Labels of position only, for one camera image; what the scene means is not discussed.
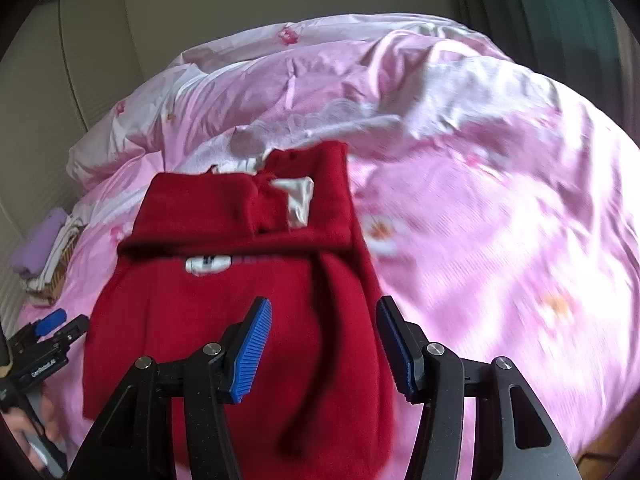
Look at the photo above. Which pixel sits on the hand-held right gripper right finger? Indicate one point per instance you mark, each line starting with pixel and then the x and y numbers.
pixel 395 355

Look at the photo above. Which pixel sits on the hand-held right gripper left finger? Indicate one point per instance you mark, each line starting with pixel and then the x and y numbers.
pixel 252 355

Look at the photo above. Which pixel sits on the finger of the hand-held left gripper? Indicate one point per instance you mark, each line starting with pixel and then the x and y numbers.
pixel 50 321
pixel 72 332

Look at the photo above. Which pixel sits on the red cartoon mouse sweater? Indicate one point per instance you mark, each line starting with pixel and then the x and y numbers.
pixel 170 320

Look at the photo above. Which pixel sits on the person's left hand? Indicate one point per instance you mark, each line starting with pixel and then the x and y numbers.
pixel 52 412

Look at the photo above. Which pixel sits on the folded brown striped garment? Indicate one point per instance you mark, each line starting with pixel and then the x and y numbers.
pixel 62 272

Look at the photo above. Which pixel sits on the folded white patterned garment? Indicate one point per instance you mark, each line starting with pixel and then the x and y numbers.
pixel 57 255

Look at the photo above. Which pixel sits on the folded purple garment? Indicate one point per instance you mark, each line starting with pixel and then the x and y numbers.
pixel 37 250

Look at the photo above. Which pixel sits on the pink floral duvet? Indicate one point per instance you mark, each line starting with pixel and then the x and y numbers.
pixel 500 210

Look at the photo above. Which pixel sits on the pale pink floral pillow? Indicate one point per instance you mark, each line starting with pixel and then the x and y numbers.
pixel 130 135

